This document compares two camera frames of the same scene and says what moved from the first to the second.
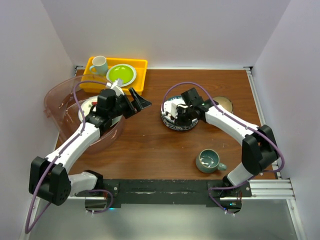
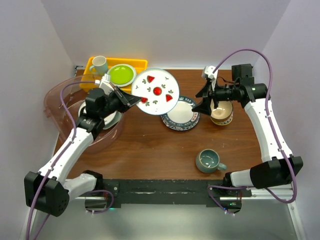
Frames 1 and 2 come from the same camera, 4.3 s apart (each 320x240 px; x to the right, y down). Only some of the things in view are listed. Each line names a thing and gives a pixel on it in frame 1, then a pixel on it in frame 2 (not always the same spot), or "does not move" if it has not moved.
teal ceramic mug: [207, 161] does not move
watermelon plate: [87, 104] does not move
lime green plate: [127, 73] does not move
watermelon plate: [169, 108] -> [158, 89]
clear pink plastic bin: [69, 101] does not move
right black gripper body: [190, 116] -> [223, 93]
